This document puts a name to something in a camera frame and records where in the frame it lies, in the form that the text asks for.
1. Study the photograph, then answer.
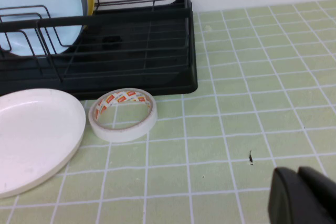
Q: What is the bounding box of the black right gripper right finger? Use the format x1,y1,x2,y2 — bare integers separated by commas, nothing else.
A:
298,165,336,216

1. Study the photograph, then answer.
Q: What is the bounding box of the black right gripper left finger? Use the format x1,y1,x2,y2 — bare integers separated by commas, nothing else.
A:
267,167,336,224

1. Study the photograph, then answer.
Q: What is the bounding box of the white round plate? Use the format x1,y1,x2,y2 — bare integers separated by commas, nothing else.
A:
0,88,87,200

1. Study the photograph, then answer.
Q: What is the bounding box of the green checked tablecloth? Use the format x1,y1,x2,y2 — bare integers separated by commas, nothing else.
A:
0,0,336,224

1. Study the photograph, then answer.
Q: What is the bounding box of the black plastic drip tray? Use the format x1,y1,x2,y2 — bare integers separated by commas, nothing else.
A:
0,0,198,101

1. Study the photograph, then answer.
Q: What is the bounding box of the white double-sided tape roll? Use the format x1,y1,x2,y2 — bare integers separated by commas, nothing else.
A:
88,87,158,143

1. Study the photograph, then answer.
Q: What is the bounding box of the black wire dish rack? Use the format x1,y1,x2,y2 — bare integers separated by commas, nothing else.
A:
0,0,194,82

